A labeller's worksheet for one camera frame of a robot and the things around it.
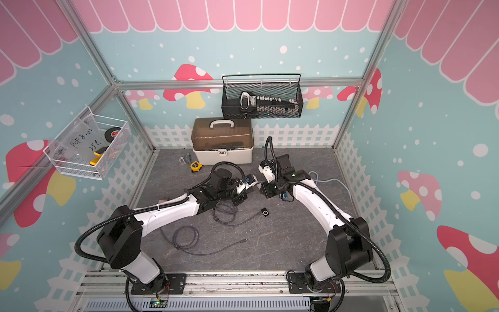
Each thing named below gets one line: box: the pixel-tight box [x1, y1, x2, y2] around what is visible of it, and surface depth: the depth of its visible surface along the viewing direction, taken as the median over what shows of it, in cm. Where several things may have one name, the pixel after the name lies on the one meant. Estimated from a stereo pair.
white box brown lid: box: [190, 117, 255, 166], surface depth 105 cm
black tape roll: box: [104, 126, 122, 143], surface depth 81 cm
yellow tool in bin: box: [89, 146, 109, 166], surface depth 65 cm
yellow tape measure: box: [190, 160, 204, 173], surface depth 111 cm
